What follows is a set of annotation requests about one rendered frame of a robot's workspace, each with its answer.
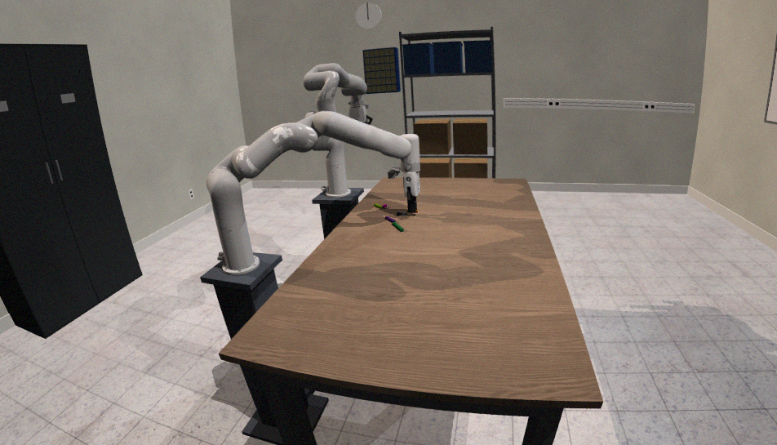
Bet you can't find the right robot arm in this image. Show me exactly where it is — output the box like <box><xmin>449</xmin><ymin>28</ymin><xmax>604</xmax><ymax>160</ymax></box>
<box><xmin>206</xmin><ymin>111</ymin><xmax>420</xmax><ymax>275</ymax></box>

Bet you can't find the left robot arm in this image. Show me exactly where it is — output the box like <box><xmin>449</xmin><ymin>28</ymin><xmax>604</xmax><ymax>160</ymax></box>
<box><xmin>303</xmin><ymin>63</ymin><xmax>369</xmax><ymax>198</ymax></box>

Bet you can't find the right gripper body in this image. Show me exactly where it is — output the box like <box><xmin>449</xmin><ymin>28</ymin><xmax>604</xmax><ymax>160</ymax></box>
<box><xmin>403</xmin><ymin>169</ymin><xmax>420</xmax><ymax>197</ymax></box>

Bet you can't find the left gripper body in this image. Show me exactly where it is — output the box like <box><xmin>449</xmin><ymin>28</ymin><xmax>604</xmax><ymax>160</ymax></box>
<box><xmin>349</xmin><ymin>105</ymin><xmax>367</xmax><ymax>122</ymax></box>

